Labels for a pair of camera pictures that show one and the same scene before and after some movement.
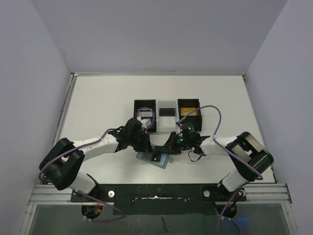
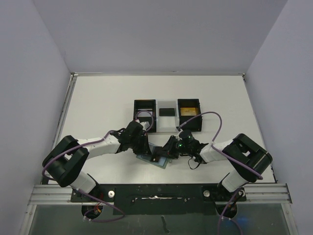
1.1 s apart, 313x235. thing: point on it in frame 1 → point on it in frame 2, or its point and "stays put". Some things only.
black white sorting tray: [164, 116] stays put
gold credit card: [185, 110] stays put
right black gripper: [171, 143] → [168, 147]
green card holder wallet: [146, 156] stays put
